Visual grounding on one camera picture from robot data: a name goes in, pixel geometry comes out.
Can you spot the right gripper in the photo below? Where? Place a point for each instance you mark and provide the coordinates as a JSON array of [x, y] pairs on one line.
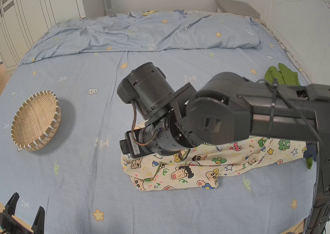
[[159, 140]]

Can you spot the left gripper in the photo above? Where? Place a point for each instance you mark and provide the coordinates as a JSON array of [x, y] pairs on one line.
[[6, 224]]

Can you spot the cream printed pyjama top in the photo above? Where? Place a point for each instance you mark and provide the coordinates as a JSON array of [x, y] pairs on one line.
[[180, 173]]

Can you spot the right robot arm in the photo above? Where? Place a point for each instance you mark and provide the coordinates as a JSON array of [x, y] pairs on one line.
[[219, 109]]

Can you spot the bed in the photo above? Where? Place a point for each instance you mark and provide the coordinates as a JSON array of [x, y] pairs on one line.
[[90, 114]]

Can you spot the round woven basket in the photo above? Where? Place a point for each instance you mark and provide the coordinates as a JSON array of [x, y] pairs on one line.
[[36, 122]]

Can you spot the dark blue garment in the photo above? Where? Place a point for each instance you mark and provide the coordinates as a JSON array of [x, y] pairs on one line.
[[309, 151]]

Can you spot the pale blue quilt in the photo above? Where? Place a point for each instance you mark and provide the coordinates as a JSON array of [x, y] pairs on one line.
[[154, 31]]

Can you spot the green shorts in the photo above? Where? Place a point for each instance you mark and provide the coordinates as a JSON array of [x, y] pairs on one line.
[[286, 73]]

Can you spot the grey bedside table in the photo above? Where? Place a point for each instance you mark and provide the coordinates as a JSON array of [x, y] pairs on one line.
[[232, 6]]

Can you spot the white wardrobe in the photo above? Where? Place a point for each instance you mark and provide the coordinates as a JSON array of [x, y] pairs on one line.
[[25, 8]]

